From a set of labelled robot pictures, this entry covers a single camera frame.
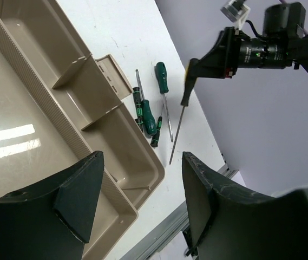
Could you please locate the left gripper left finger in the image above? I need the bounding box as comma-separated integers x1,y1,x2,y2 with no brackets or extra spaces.
0,151,104,259

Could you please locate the yellow black long screwdriver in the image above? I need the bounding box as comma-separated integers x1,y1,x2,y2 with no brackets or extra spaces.
169,58,198,164

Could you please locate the small black green precision screwdriver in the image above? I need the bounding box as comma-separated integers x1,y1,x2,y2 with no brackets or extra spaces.
133,87,144,133

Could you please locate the short black green precision screwdriver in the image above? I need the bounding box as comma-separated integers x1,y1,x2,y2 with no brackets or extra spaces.
150,106,164,148

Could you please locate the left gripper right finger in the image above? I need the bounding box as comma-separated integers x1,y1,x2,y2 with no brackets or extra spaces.
182,152,308,259

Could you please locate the beige cantilever toolbox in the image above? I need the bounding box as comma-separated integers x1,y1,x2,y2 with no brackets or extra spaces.
0,1,165,259

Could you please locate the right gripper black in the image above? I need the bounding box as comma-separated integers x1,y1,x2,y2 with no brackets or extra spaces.
188,2,306,80

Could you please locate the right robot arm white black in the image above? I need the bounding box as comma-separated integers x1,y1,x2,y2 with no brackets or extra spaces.
185,1,308,95

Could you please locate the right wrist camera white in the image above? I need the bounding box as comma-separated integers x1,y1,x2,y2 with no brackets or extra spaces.
220,0,251,30

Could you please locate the green handle long screwdriver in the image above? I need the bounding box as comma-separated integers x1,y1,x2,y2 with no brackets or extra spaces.
154,62,173,142

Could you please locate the aluminium front rail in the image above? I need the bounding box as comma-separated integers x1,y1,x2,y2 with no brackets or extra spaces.
118,154,239,260

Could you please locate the large green handle screwdriver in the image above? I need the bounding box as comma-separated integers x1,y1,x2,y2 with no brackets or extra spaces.
135,69,156,136

